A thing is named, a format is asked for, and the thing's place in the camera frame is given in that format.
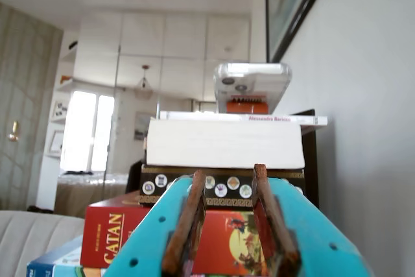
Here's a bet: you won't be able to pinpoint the thick white book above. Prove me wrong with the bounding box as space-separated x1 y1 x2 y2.
145 119 305 169

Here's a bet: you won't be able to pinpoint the black box with emblems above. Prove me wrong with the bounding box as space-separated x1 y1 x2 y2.
139 164 305 210

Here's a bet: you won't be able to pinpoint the white wall shelf unit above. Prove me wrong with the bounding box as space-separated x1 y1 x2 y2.
45 40 80 161

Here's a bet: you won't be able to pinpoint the red Catan game box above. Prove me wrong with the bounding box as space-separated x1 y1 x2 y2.
80 191 276 274

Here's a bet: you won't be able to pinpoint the phone in clear case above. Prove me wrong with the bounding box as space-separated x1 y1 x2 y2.
213 62 292 114

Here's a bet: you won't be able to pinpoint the beige sofa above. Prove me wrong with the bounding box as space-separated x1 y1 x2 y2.
0 210 86 277

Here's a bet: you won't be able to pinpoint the dark framed wall picture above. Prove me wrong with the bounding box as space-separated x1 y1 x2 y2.
264 0 338 63

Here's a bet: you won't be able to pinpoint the white cupboard doors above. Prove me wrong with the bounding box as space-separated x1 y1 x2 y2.
76 10 252 112

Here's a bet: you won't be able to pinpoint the thin metal pole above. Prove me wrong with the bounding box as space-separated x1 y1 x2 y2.
102 45 123 200

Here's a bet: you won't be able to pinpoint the bright window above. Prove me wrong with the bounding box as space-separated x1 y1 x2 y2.
59 90 115 173

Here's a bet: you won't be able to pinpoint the blue game box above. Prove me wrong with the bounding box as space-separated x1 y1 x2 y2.
26 234 108 277

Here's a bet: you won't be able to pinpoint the gold wall ornament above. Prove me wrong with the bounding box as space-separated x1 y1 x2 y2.
8 121 20 143

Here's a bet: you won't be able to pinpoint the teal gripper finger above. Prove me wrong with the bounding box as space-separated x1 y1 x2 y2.
252 163 374 277
102 169 208 277

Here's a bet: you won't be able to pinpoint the thin white Baricco book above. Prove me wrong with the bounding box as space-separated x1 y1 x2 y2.
159 110 328 127

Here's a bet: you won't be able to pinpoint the dark wooden furniture panel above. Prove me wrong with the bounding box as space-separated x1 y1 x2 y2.
300 109 320 210

